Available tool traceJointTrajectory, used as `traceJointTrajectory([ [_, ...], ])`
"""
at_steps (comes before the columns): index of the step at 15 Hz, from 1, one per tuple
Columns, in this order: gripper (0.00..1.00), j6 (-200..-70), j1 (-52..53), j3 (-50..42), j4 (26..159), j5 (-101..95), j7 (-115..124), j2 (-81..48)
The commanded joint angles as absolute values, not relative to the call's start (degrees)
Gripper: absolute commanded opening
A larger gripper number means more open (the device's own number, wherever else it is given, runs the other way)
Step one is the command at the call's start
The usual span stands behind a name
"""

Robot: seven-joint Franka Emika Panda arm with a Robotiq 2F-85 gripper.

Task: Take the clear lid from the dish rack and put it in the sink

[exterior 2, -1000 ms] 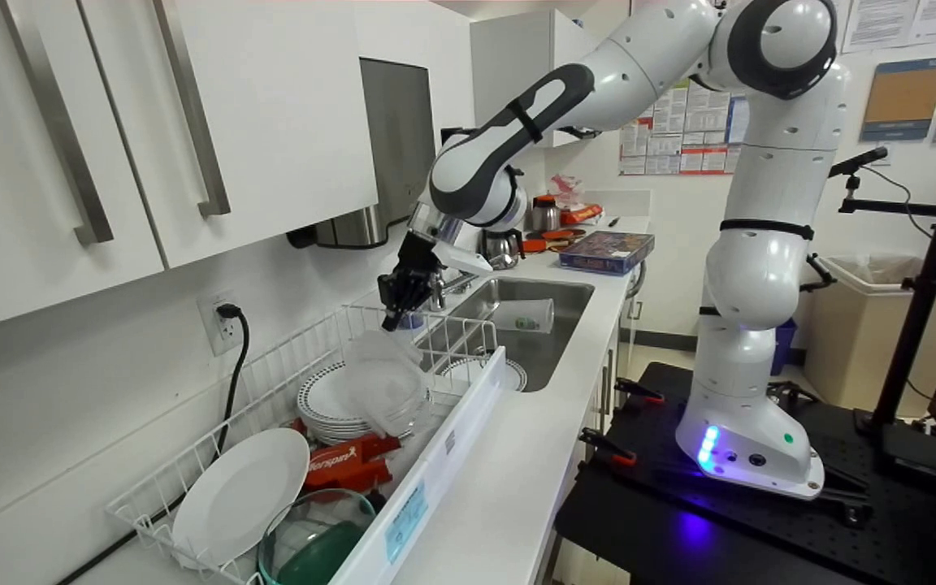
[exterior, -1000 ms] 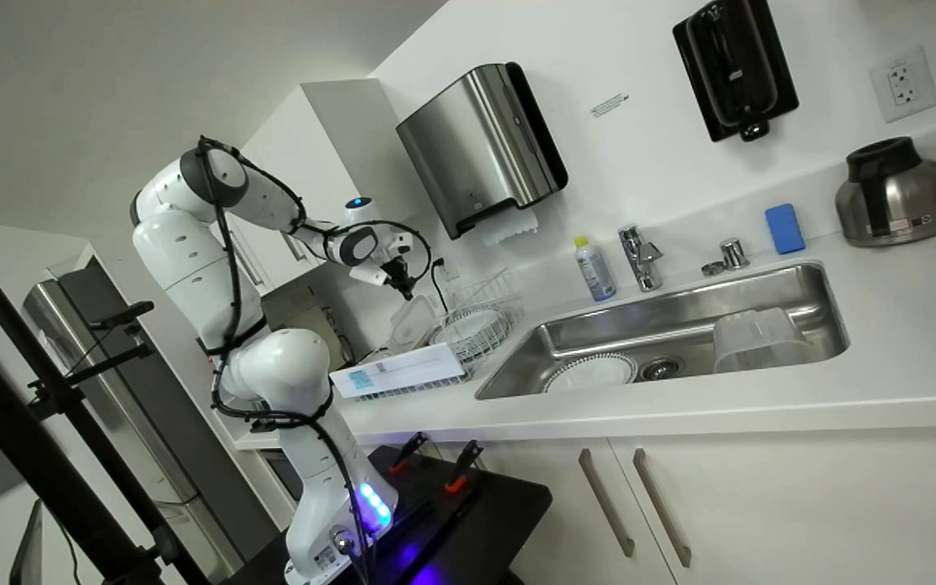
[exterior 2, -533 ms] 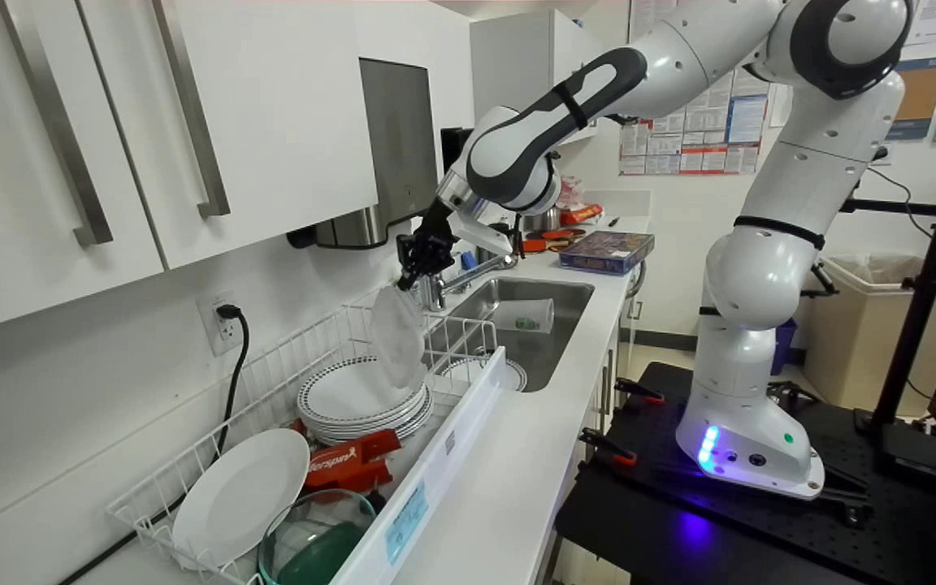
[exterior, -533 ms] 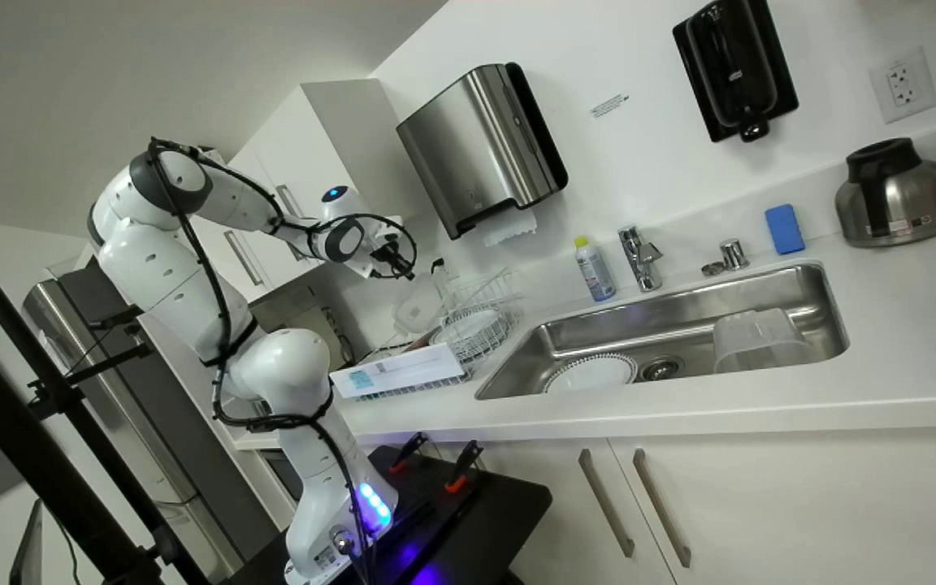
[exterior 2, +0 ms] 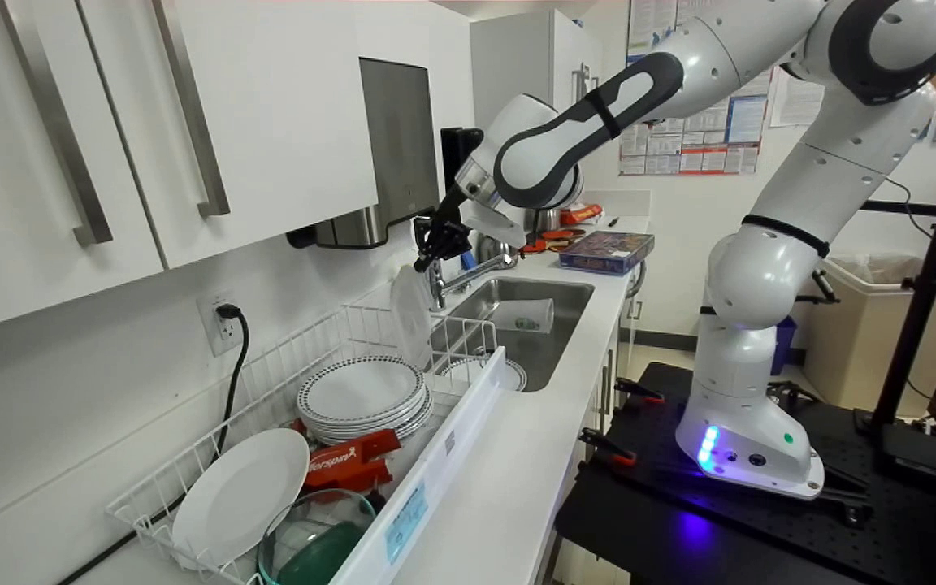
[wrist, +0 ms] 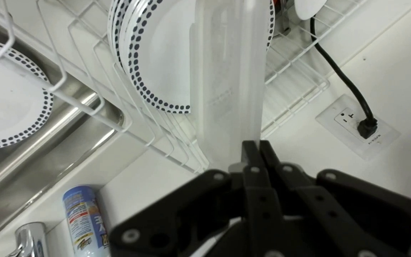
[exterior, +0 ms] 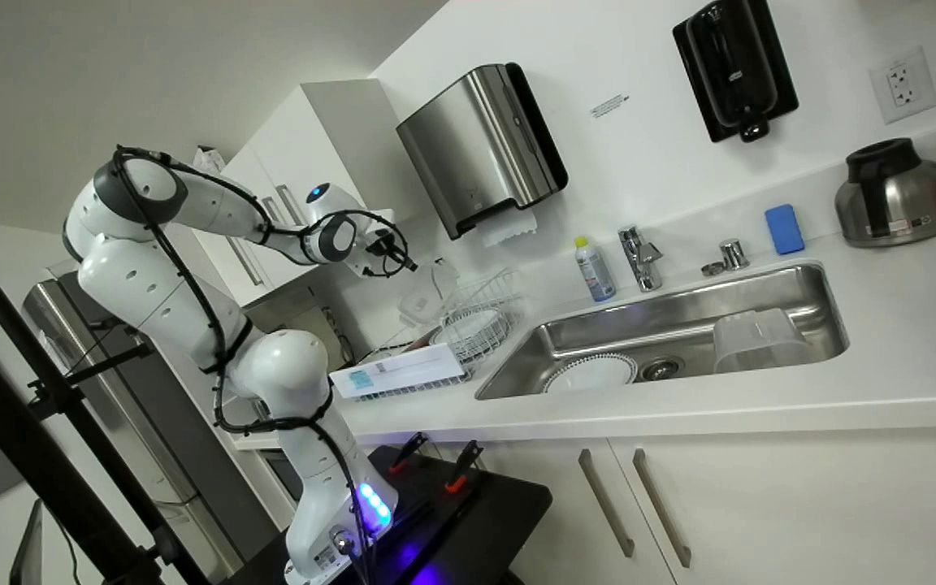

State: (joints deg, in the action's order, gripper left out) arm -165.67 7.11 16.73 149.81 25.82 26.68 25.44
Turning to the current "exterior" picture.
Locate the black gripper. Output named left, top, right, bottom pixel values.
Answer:
left=369, top=225, right=421, bottom=275

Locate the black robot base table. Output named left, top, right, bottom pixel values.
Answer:
left=223, top=442, right=557, bottom=585

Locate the white dish rack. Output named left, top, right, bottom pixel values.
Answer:
left=329, top=258, right=527, bottom=405

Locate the dish soap bottle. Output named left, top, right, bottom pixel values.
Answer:
left=569, top=236, right=621, bottom=306

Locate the stainless steel sink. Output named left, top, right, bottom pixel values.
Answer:
left=474, top=262, right=851, bottom=405

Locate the sink drain strainer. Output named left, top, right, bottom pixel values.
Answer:
left=640, top=358, right=682, bottom=383

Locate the steel paper towel dispenser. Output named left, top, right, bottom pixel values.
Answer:
left=393, top=59, right=573, bottom=243

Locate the black red clamp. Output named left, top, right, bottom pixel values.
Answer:
left=385, top=431, right=430, bottom=481
left=441, top=437, right=485, bottom=500

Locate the stainless steel refrigerator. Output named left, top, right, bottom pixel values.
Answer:
left=19, top=270, right=282, bottom=565

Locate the white cabinet door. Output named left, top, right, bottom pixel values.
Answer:
left=465, top=437, right=679, bottom=585
left=609, top=427, right=936, bottom=585

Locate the clear plastic container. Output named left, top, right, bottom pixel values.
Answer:
left=708, top=306, right=826, bottom=374

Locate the black soap dispenser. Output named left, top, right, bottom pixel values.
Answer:
left=671, top=0, right=802, bottom=146

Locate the blue sponge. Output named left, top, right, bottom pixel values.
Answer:
left=762, top=201, right=811, bottom=262

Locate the steel coffee carafe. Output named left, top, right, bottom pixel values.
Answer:
left=831, top=138, right=936, bottom=252

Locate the white wall cabinet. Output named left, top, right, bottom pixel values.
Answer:
left=188, top=75, right=430, bottom=320

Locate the metal cabinet handle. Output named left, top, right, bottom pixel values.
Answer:
left=577, top=446, right=636, bottom=562
left=632, top=446, right=695, bottom=574

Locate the black camera stand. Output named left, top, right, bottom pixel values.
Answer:
left=0, top=276, right=213, bottom=585

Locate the white wall outlet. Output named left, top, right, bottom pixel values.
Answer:
left=869, top=42, right=936, bottom=128

